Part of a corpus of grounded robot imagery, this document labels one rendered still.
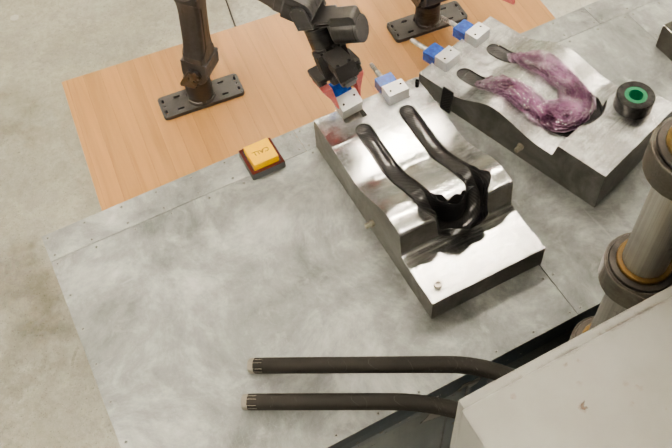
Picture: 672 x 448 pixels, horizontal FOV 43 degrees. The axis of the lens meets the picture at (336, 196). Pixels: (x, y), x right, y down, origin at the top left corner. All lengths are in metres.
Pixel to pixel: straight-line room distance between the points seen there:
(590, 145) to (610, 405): 0.99
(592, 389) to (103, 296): 1.13
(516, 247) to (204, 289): 0.63
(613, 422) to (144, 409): 0.98
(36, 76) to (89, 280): 1.72
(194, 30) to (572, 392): 1.22
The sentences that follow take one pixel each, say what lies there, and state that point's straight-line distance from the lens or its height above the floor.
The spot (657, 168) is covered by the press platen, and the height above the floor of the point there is 1.53.
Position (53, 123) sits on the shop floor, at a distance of 3.25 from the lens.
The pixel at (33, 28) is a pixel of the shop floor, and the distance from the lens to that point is 3.64.
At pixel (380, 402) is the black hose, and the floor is 0.87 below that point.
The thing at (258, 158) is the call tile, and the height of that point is 0.84.
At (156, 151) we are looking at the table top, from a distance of 1.98.
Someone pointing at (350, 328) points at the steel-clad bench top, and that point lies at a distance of 1.67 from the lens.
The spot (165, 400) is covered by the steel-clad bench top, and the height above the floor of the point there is 0.80.
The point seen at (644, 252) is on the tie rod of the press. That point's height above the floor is 1.35.
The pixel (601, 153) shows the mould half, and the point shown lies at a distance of 1.82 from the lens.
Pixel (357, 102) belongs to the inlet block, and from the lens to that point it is 1.82.
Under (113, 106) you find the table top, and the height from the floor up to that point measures 0.80.
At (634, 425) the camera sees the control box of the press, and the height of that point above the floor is 1.47.
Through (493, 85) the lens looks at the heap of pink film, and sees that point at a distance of 1.92.
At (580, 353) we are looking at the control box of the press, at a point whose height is 1.47.
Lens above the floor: 2.29
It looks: 54 degrees down
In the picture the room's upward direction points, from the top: 4 degrees counter-clockwise
